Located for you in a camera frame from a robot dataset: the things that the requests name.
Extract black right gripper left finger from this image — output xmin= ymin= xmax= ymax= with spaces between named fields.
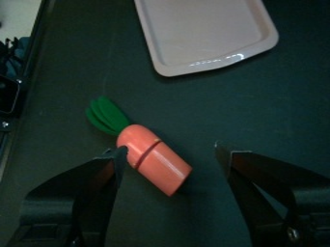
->
xmin=6 ymin=145 xmax=130 ymax=247

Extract pink rectangular plate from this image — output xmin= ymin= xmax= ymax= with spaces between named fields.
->
xmin=133 ymin=0 xmax=280 ymax=78

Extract orange toy carrot green leaves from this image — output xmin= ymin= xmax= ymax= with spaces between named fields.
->
xmin=85 ymin=96 xmax=194 ymax=198

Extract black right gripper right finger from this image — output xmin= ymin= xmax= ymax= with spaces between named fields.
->
xmin=214 ymin=143 xmax=330 ymax=247

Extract black metal table frame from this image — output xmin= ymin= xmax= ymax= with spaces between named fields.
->
xmin=0 ymin=0 xmax=57 ymax=181

